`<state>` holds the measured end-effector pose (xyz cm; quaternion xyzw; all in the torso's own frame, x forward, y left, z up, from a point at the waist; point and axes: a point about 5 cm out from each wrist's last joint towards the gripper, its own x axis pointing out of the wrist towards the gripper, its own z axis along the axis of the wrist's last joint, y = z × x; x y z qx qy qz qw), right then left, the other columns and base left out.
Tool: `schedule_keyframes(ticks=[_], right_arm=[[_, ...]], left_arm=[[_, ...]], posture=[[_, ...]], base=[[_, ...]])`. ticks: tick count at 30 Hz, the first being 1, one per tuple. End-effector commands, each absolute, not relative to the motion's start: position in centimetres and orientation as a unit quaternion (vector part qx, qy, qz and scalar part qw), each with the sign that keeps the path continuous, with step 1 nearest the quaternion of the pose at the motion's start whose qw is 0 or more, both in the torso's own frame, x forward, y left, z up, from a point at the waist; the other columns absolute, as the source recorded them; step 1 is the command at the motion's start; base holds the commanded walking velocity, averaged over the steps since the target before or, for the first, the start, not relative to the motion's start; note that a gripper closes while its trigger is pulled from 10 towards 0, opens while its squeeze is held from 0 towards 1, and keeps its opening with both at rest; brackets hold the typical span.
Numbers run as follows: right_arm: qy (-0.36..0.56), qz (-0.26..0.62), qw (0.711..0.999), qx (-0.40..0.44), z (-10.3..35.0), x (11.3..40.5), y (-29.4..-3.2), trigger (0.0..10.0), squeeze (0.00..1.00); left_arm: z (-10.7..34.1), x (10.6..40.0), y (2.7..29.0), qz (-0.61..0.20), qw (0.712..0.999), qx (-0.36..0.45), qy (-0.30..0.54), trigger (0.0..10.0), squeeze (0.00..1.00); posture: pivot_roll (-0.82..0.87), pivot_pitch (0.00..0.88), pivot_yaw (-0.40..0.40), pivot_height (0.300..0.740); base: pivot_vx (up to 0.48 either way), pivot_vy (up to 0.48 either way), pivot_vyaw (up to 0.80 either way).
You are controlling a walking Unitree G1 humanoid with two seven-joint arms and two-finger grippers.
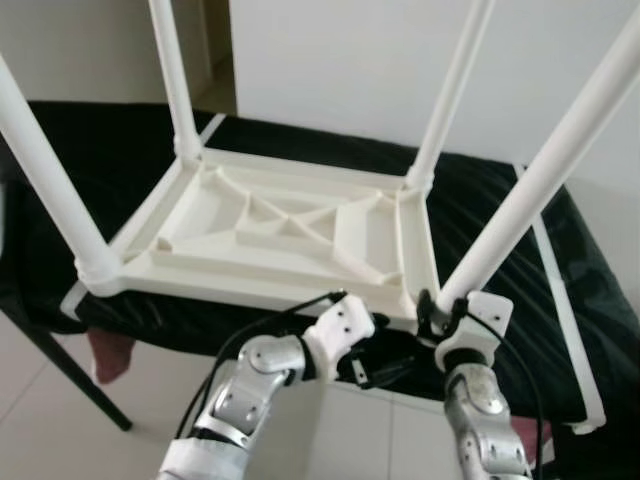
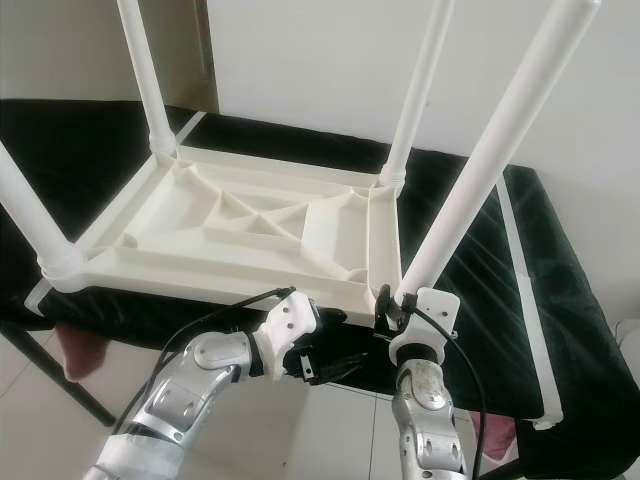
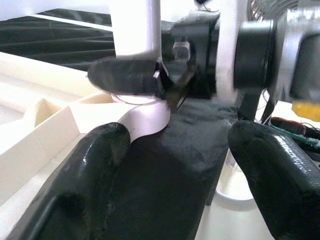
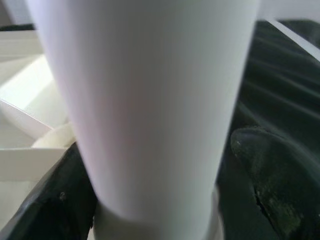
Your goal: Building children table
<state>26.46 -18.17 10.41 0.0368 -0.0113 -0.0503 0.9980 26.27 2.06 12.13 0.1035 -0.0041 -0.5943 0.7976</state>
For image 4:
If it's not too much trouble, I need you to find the white plastic table leg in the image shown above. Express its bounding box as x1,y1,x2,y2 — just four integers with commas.
24,0,258,240

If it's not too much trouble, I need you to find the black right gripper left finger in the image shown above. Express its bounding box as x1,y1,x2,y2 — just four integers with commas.
3,141,99,240

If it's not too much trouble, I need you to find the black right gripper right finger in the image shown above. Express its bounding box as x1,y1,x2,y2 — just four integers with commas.
229,126,320,240

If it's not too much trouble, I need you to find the white plastic table top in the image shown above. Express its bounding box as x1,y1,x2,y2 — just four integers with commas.
0,29,79,221

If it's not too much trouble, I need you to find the black table cloth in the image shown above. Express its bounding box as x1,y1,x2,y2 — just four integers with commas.
0,19,320,240

